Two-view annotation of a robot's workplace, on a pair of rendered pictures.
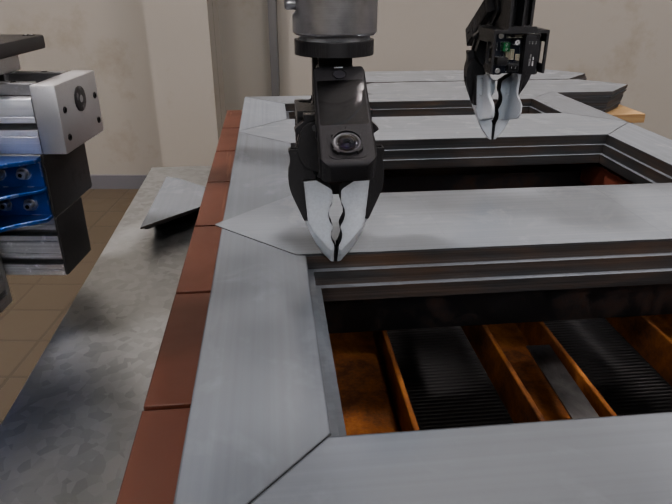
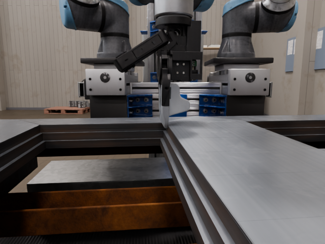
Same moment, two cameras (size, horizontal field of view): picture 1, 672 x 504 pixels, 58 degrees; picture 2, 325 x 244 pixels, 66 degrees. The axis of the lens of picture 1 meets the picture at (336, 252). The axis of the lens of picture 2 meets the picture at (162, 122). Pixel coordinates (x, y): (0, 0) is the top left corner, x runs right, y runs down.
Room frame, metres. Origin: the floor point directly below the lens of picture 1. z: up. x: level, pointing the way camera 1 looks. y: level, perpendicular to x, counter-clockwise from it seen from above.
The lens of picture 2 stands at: (0.55, -0.51, 0.95)
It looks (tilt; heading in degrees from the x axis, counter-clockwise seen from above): 9 degrees down; 90
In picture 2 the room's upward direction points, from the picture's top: straight up
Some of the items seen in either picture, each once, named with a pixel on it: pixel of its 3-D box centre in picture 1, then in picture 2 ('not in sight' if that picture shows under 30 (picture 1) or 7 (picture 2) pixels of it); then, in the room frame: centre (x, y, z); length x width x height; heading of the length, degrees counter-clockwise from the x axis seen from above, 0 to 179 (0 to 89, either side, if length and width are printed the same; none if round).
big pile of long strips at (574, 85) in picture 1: (472, 91); not in sight; (1.71, -0.38, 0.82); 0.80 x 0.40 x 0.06; 96
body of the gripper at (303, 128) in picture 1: (333, 105); (177, 52); (0.57, 0.00, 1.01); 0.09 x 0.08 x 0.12; 6
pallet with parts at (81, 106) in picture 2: not in sight; (68, 106); (-2.35, 7.20, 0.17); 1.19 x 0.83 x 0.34; 179
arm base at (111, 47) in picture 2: not in sight; (115, 47); (0.35, 0.56, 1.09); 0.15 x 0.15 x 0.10
